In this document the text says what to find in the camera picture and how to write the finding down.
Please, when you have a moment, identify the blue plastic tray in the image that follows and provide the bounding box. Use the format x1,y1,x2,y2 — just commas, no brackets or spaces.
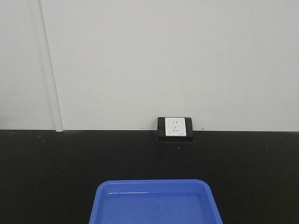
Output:
89,179,223,224

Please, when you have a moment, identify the black socket housing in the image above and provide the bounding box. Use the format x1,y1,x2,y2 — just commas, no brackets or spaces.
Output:
157,117,194,142

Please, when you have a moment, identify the white power socket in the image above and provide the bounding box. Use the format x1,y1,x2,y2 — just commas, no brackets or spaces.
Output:
164,117,186,137

